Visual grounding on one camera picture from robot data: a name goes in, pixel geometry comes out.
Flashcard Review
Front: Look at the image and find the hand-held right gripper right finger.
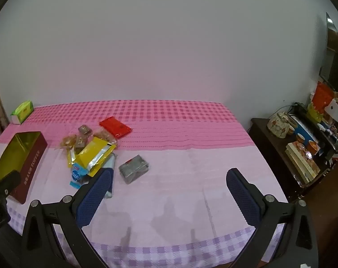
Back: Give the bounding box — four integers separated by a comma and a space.
225, 168, 319, 268

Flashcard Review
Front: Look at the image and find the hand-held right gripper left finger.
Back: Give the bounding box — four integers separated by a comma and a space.
21, 167, 115, 268

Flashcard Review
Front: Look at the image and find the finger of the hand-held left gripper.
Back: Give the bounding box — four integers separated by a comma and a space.
0, 170, 21, 199

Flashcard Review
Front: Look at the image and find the gold metal tin box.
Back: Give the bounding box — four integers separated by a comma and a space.
0, 131, 48, 204

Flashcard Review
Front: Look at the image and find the blue and white snack packet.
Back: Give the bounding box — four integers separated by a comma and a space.
69, 162, 88, 189

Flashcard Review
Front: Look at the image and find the light blue snack packet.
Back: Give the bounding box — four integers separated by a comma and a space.
103, 153, 118, 199

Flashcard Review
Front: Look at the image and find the yellow foil snack packet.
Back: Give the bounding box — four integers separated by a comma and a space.
75, 137, 118, 178

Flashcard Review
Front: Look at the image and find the yellow stick sachet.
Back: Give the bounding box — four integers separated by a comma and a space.
68, 147, 77, 168

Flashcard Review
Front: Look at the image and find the grey foil snack packet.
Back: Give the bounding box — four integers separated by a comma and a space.
119, 155, 150, 184

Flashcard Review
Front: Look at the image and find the small clear fried snack packet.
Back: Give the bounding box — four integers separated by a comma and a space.
60, 135, 77, 149

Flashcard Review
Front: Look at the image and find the clear fried twist snack packet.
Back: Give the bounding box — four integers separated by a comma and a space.
95, 128, 116, 143

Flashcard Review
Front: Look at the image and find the dark wooden cabinet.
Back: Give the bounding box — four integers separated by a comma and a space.
247, 117, 338, 199

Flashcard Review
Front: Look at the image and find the stack of books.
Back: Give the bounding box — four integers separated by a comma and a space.
285, 142, 321, 185

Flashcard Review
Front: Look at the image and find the green tissue box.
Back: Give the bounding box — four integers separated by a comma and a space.
10, 100, 35, 125

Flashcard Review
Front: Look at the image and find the red snack packet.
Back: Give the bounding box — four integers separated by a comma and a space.
99, 116, 132, 138

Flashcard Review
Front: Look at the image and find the pink checked tablecloth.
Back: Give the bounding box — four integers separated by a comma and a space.
0, 100, 289, 268

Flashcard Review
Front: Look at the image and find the blue tray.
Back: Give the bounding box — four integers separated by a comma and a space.
290, 114, 320, 148

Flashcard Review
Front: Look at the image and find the white envelope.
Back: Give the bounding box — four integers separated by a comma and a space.
324, 99, 338, 123

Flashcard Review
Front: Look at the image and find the wall mirror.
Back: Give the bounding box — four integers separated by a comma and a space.
318, 12, 338, 94

